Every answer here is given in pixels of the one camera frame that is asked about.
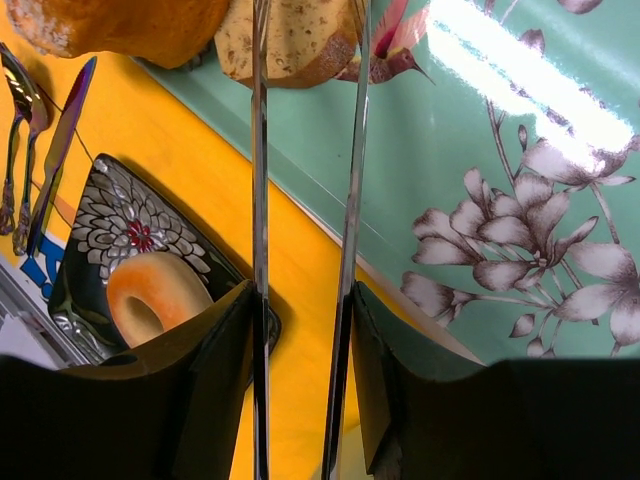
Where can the iridescent spoon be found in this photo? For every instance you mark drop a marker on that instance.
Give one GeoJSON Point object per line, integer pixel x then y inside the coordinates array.
{"type": "Point", "coordinates": [15, 78]}

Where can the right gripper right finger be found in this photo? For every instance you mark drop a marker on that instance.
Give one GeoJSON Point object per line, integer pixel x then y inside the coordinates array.
{"type": "Point", "coordinates": [429, 413]}

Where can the sugared bundt cake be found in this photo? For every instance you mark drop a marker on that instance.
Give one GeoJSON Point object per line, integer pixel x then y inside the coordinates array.
{"type": "Point", "coordinates": [167, 33]}

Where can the green floral tray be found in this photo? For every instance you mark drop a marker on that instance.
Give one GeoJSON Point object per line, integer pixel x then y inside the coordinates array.
{"type": "Point", "coordinates": [500, 200]}

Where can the orange glazed bagel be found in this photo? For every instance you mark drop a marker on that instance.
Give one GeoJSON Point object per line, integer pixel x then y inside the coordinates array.
{"type": "Point", "coordinates": [151, 293]}

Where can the yellow placemat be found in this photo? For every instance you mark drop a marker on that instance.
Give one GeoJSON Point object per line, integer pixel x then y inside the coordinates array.
{"type": "Point", "coordinates": [130, 116]}

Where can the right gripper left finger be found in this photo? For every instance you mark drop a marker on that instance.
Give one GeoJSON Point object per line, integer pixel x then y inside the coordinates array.
{"type": "Point", "coordinates": [167, 409]}

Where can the black floral square plate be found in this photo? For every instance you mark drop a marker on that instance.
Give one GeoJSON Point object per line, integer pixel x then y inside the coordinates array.
{"type": "Point", "coordinates": [119, 216]}

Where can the brown bread slice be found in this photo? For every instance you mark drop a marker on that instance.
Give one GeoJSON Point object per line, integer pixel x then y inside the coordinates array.
{"type": "Point", "coordinates": [309, 42]}

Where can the iridescent knife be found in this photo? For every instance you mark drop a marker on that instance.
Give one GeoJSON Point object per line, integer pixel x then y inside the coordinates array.
{"type": "Point", "coordinates": [57, 153]}

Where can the iridescent fork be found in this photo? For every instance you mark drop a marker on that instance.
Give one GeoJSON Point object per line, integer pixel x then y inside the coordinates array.
{"type": "Point", "coordinates": [36, 113]}

